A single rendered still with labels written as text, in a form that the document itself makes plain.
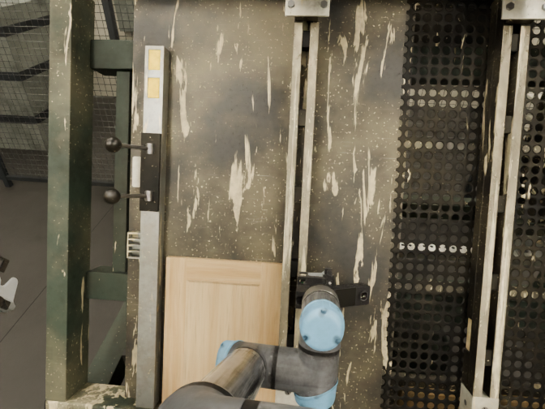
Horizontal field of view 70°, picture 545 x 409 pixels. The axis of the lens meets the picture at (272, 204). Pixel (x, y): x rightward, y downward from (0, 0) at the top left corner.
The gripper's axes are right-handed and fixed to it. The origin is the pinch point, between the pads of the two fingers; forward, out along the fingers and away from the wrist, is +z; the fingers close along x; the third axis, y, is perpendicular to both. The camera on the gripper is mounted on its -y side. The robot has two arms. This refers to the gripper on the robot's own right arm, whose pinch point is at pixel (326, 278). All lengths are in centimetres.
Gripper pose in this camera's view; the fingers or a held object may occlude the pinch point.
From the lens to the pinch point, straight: 101.9
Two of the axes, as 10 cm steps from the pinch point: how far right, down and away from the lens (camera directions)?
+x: -0.5, 10.0, 0.6
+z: 1.0, -0.6, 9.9
